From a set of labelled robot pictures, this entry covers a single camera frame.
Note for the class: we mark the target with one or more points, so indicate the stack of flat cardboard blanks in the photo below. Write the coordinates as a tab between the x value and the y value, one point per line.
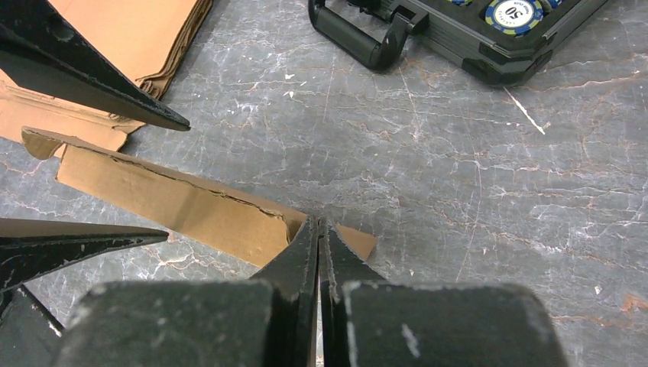
145	40

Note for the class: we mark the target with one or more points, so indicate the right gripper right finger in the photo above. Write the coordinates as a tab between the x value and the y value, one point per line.
370	321

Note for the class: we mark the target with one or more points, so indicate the black poker chip case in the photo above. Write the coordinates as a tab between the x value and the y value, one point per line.
501	43

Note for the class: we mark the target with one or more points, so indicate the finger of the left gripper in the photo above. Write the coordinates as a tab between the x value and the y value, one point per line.
41	51

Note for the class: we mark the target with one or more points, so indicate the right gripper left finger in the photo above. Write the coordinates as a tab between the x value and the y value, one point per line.
268	319

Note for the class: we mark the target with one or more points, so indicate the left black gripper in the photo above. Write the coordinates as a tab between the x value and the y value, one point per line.
30	333

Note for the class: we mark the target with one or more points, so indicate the cardboard box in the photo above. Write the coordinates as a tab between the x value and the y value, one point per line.
245	226

